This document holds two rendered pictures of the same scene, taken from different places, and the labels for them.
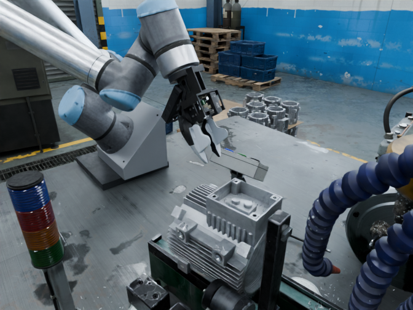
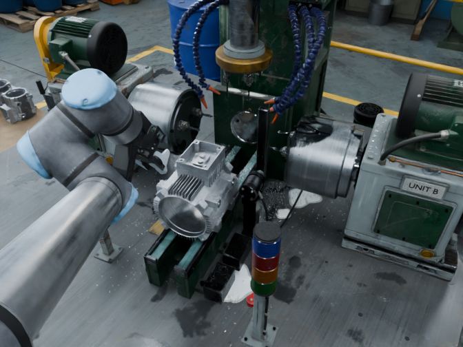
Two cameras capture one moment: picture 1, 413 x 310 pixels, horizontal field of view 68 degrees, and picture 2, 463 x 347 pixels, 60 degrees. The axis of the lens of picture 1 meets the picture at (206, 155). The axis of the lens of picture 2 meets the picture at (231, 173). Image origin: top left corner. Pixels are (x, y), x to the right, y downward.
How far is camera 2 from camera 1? 115 cm
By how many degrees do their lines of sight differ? 85
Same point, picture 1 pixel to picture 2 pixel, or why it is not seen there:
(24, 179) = (269, 229)
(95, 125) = not seen: outside the picture
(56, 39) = (91, 202)
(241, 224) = (220, 159)
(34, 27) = (80, 215)
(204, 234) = (215, 191)
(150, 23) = (118, 99)
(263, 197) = (190, 151)
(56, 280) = not seen: hidden behind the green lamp
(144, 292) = (222, 277)
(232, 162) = not seen: hidden behind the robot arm
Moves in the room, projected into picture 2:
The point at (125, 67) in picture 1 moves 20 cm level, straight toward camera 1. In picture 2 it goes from (107, 169) to (199, 138)
